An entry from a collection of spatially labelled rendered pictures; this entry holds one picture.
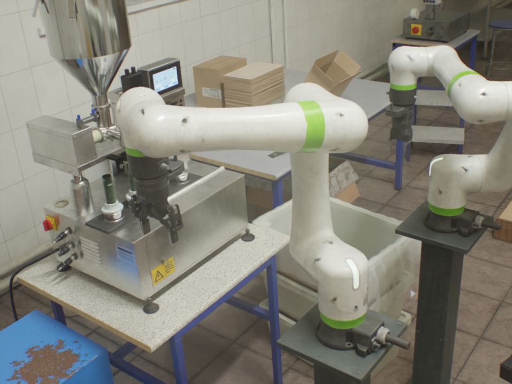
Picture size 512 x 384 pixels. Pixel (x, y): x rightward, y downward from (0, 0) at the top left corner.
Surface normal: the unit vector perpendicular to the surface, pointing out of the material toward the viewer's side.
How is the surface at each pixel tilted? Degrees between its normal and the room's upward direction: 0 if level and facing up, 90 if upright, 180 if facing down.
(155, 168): 90
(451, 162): 14
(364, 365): 0
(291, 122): 59
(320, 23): 90
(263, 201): 65
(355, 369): 0
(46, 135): 90
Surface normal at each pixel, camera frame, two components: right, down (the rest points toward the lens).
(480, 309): -0.06, -0.90
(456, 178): -0.04, 0.41
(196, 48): 0.80, 0.21
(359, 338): -0.61, 0.23
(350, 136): 0.37, 0.46
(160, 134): 0.26, 0.18
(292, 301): -0.69, 0.44
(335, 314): -0.39, 0.42
